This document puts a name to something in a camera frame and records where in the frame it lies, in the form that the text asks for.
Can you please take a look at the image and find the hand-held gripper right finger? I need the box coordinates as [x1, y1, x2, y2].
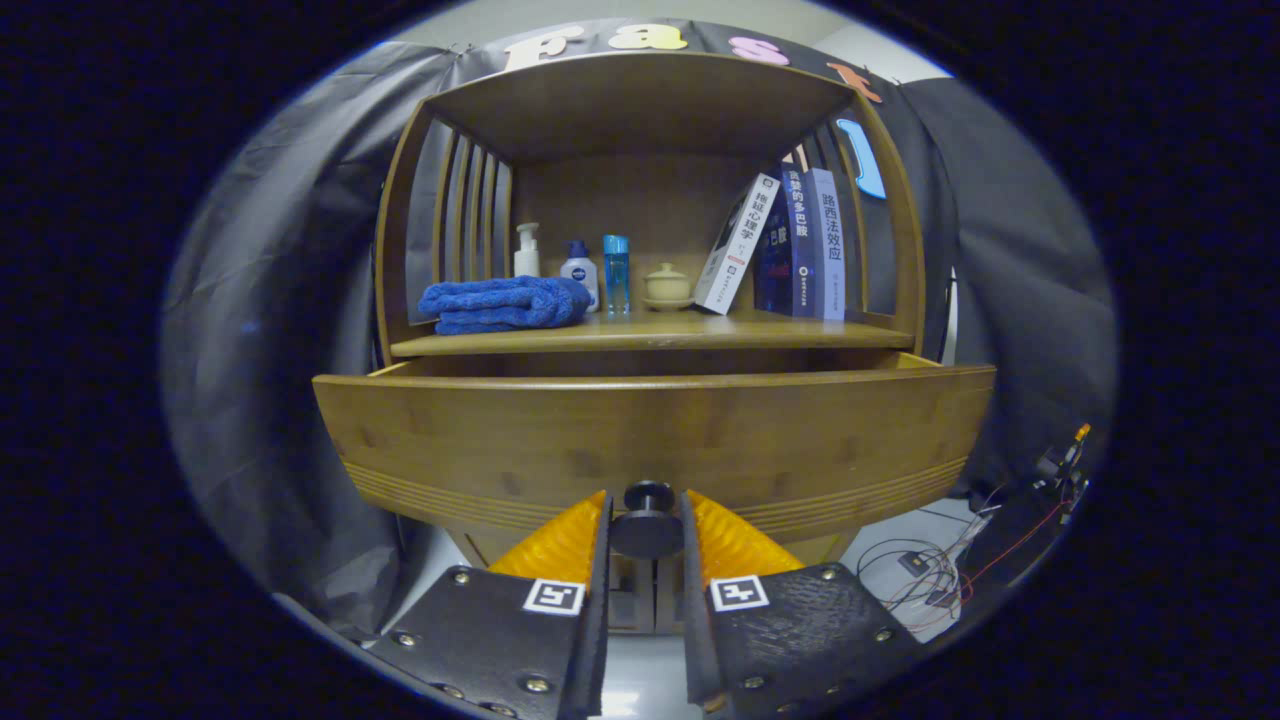
[680, 488, 926, 720]

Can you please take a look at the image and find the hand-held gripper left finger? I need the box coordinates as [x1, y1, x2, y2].
[365, 490, 613, 720]

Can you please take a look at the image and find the black drawer knob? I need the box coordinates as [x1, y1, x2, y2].
[610, 480, 686, 559]

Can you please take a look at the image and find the wooden countertop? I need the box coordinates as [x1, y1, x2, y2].
[390, 308, 916, 358]

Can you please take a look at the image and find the wooden bamboo cabinet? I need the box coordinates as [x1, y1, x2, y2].
[375, 50, 926, 636]

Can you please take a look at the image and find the blue folded towel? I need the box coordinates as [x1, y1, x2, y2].
[418, 276, 593, 336]

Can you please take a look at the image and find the beige lidded teacup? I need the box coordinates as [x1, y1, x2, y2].
[642, 262, 694, 312]

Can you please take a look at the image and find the white blue-capped lotion bottle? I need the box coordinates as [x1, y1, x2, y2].
[559, 240, 601, 313]

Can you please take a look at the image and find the clear blue bottle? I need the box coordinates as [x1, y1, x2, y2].
[602, 235, 632, 316]

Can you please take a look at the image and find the white book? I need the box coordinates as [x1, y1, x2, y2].
[693, 173, 782, 316]

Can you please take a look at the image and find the dark blue book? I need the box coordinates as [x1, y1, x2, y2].
[755, 165, 816, 319]

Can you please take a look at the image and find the pale blue book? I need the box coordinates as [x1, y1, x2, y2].
[805, 168, 847, 322]

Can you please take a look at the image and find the black orange tool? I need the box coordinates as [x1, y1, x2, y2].
[1035, 423, 1093, 501]

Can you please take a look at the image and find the tangle of thin cables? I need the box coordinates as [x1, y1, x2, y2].
[858, 540, 976, 631]

